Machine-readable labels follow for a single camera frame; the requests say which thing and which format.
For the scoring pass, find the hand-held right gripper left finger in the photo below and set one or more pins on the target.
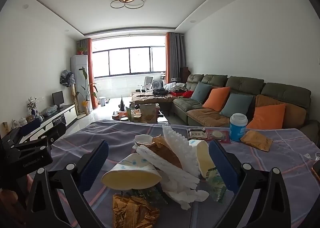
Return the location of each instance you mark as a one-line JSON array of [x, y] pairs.
[[96, 165]]

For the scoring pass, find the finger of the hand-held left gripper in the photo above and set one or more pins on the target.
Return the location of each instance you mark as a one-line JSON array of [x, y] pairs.
[[30, 126], [58, 131]]

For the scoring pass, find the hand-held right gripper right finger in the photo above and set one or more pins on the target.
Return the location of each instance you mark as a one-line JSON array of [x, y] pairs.
[[223, 168]]

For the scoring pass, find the dotted white paper cup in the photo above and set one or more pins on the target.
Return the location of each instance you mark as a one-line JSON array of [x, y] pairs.
[[203, 158]]

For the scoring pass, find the beige dotted cloth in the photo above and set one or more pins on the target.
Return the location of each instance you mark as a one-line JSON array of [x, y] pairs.
[[132, 168]]

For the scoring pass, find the white and black tv stand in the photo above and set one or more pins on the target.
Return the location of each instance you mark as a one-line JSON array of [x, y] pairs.
[[67, 114]]

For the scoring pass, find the green snack wrapper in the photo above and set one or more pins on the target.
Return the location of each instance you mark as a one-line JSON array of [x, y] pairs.
[[155, 195], [217, 188]]

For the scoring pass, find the small plant in blue vase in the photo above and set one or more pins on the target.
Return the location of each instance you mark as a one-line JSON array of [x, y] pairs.
[[32, 105]]

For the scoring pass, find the clear plastic bag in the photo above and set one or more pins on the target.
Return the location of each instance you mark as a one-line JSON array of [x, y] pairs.
[[49, 110]]

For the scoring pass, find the red flat packet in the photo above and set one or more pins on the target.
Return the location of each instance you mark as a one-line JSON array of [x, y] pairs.
[[217, 136]]

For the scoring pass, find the black monitor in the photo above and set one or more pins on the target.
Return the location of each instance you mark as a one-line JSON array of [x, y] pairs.
[[58, 98]]

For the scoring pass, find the blue cup with white lid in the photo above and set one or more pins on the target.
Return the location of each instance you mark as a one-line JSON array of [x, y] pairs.
[[237, 130]]

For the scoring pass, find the silver foil packet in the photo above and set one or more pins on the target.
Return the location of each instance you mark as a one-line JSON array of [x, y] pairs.
[[197, 134]]

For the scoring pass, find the brown paper packet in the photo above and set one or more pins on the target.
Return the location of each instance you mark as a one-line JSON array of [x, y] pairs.
[[257, 140]]

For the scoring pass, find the tall green leafy plant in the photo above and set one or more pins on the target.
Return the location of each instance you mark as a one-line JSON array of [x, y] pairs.
[[87, 93]]

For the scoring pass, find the checked lilac tablecloth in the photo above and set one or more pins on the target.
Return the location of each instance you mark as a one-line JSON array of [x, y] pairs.
[[275, 180]]

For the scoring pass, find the small white bin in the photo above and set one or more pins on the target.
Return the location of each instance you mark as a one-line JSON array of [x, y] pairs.
[[102, 101]]

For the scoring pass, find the small white paper bowl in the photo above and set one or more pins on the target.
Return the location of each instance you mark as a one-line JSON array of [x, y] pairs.
[[143, 140]]

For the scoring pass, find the hanging dark patterned cloth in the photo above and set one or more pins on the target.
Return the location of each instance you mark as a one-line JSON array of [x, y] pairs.
[[67, 78]]

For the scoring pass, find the white standing air conditioner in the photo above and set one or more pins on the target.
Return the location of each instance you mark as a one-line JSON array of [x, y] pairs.
[[78, 80]]

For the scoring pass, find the cluttered coffee table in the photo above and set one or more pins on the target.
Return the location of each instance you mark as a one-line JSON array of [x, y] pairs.
[[125, 116]]

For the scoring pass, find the gold foil wrapper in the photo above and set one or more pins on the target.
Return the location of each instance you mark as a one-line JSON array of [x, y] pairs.
[[132, 211]]

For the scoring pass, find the white corrugated paper wrapper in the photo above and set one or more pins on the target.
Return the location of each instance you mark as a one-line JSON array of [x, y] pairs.
[[162, 165]]

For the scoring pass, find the blue-grey cushion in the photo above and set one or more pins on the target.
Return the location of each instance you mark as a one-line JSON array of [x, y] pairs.
[[236, 105], [201, 91]]

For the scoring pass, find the orange cushion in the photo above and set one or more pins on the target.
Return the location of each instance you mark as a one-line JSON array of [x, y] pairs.
[[266, 118], [216, 99]]

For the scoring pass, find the orange and grey curtain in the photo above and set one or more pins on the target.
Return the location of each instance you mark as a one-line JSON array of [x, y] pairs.
[[175, 58], [87, 68]]

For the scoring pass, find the tan paper bag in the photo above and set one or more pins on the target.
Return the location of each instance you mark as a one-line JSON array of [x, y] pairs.
[[147, 113]]

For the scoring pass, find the dark glass coffee table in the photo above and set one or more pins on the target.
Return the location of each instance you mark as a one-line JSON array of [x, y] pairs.
[[163, 118]]

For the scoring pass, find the red cloth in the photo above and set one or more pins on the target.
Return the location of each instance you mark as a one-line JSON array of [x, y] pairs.
[[187, 93]]

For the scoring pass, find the brown ottoman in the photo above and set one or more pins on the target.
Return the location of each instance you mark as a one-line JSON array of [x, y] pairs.
[[150, 99]]

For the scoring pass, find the brown cushion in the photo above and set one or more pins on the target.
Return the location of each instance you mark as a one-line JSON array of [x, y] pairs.
[[295, 115]]

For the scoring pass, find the green sofa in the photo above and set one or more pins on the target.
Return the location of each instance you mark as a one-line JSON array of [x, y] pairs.
[[245, 81]]

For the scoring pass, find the smartphone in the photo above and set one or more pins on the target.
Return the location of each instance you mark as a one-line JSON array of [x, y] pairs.
[[316, 170]]

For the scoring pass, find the white office chair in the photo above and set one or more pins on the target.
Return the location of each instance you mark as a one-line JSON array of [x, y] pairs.
[[148, 83]]

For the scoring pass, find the white round fan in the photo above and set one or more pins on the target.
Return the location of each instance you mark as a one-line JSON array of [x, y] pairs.
[[157, 85]]

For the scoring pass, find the large window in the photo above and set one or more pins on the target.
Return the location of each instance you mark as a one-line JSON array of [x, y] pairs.
[[130, 58]]

